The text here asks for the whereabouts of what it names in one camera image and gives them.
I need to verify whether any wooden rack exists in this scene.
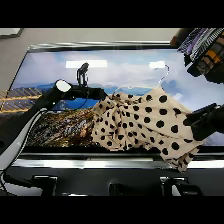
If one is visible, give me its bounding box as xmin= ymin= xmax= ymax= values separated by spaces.
xmin=0 ymin=87 xmax=43 ymax=115

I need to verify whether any cream black-spotted shirt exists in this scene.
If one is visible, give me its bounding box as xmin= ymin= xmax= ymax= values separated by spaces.
xmin=90 ymin=86 xmax=205 ymax=173

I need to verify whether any heap of clothes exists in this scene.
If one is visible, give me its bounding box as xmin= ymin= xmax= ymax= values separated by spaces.
xmin=169 ymin=28 xmax=224 ymax=85

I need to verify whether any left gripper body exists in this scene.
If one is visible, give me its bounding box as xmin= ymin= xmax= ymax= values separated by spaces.
xmin=79 ymin=85 xmax=109 ymax=102

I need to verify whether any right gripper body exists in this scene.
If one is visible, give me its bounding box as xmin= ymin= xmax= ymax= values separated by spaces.
xmin=182 ymin=102 xmax=221 ymax=142

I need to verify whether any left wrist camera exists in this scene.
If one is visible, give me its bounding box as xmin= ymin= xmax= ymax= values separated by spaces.
xmin=76 ymin=62 xmax=91 ymax=87

